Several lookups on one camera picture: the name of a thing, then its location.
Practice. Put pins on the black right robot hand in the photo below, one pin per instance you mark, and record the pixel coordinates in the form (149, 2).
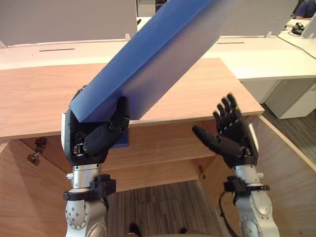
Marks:
(232, 138)

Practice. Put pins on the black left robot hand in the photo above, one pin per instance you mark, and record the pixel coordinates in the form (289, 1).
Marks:
(98, 143)

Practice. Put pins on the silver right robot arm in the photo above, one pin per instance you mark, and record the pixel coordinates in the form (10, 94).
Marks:
(256, 209)

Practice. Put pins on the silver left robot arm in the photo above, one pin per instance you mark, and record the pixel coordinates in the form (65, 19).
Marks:
(81, 209)

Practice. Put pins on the metal door hinge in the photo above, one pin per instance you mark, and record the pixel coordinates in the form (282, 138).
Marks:
(201, 172)
(37, 150)

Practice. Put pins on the wooden cabinet shelf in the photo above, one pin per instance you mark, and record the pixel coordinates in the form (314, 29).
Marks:
(160, 160)

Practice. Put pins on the wooden cabinet door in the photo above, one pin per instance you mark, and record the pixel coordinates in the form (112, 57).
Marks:
(24, 197)
(291, 185)

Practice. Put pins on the wooden office cabinet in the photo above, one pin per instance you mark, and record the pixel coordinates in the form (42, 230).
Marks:
(37, 98)

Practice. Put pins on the long white desk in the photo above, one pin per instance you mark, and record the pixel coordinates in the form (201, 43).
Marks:
(247, 56)

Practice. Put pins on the white partition clamp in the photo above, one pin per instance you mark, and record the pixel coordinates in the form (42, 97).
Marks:
(127, 37)
(268, 34)

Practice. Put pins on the grey desk partition screen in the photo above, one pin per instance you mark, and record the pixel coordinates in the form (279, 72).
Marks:
(259, 17)
(61, 19)

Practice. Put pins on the black headphones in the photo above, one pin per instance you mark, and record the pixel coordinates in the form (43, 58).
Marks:
(297, 28)

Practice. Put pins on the person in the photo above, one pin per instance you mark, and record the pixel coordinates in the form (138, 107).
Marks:
(306, 10)

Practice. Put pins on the white drawer pedestal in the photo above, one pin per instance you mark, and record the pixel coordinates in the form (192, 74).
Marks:
(291, 98)

